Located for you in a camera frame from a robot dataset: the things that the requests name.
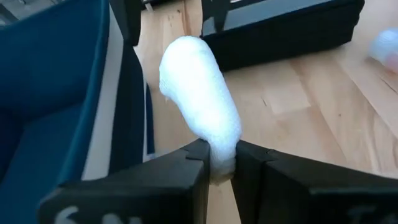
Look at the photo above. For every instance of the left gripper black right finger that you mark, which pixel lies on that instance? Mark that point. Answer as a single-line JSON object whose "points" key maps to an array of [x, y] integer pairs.
{"points": [[311, 193]]}

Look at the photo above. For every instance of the black first aid kit pouch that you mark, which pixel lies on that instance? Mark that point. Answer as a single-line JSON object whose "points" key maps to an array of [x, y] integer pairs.
{"points": [[280, 34]]}

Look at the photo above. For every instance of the navy white-striped fabric basket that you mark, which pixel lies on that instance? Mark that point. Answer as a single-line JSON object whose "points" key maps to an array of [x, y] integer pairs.
{"points": [[46, 93]]}

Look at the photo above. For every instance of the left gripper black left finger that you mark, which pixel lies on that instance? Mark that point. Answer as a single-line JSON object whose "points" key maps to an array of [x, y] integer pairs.
{"points": [[140, 186]]}

